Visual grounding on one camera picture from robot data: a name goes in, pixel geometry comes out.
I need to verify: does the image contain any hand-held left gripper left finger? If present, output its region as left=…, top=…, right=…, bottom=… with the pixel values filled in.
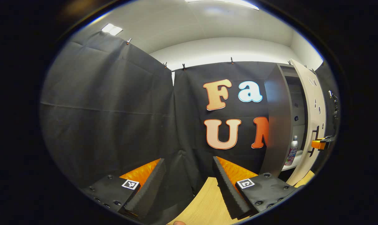
left=79, top=158, right=167, bottom=220

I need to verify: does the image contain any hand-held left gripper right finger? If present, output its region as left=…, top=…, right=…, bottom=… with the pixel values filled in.
left=212, top=156, right=299, bottom=220

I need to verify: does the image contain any black door handle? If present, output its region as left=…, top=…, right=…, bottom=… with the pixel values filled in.
left=307, top=126, right=320, bottom=156

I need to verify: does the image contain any beige cabinet door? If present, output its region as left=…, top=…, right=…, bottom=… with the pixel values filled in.
left=286, top=59, right=327, bottom=187

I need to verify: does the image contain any silver bottle with printed label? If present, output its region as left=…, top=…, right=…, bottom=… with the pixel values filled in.
left=284, top=135, right=299, bottom=166

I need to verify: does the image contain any grey cabinet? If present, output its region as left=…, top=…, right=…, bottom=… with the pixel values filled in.
left=260, top=63, right=309, bottom=179

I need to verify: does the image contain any black backdrop cloth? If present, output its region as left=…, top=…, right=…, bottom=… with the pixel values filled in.
left=39, top=31, right=338, bottom=219

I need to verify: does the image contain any row of small cloth clips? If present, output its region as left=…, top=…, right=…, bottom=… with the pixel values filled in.
left=126, top=37, right=316, bottom=72

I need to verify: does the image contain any ceiling light panel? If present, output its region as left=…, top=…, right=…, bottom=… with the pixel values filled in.
left=101, top=23, right=124, bottom=36

